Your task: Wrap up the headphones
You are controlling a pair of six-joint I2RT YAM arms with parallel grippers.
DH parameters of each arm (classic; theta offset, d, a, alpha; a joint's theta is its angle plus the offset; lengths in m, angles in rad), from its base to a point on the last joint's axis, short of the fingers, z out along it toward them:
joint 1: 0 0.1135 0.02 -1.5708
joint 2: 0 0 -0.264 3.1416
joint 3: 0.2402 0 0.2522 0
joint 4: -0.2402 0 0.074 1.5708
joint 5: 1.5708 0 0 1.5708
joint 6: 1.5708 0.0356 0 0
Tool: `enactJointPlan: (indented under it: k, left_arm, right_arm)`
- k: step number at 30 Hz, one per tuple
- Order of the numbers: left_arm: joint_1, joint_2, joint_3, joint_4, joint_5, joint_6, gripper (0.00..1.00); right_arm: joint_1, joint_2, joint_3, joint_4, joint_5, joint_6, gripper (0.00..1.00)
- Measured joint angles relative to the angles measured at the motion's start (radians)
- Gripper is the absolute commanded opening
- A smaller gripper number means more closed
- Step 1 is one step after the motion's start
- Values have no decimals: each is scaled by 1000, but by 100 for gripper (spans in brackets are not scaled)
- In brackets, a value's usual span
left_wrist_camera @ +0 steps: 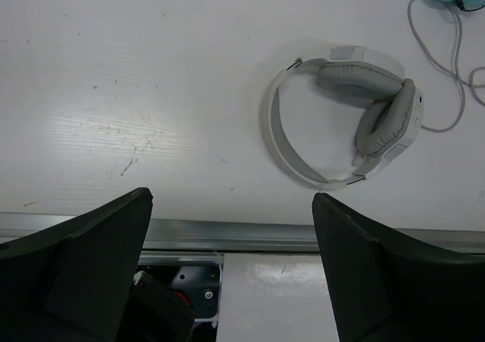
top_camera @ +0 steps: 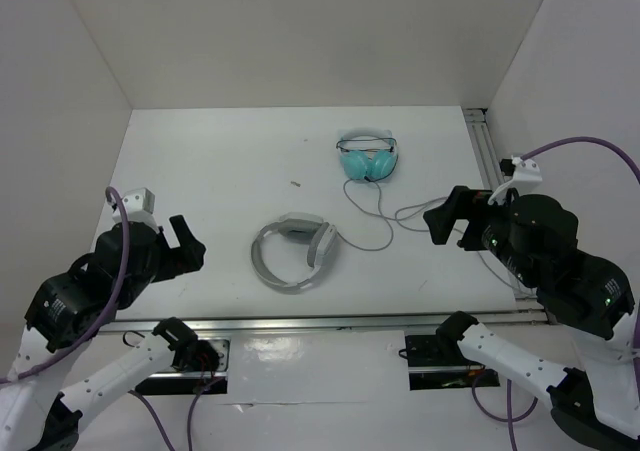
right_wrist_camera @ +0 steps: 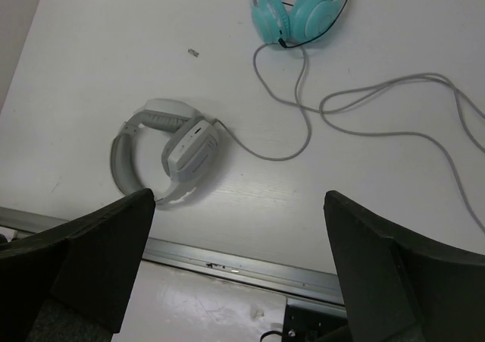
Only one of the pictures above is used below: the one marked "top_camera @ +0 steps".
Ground grey white headphones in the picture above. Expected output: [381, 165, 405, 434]
[250, 212, 337, 295]

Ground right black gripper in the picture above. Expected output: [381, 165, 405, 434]
[419, 180, 535, 282]

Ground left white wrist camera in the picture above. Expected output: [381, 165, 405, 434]
[105, 186, 159, 232]

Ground teal headphones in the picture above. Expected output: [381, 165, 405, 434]
[335, 128, 398, 182]

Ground aluminium side rail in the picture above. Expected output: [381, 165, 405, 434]
[462, 108, 535, 300]

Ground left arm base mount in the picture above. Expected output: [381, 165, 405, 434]
[134, 337, 230, 397]

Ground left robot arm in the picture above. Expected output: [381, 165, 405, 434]
[1, 215, 219, 450]

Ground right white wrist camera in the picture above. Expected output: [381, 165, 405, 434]
[488, 157, 542, 205]

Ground aluminium front rail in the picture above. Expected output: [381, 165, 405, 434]
[94, 308, 551, 335]

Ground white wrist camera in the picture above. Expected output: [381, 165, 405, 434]
[488, 157, 542, 205]
[105, 186, 159, 232]

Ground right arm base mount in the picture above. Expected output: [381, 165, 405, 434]
[398, 334, 500, 391]

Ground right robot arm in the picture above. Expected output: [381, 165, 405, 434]
[423, 186, 639, 450]

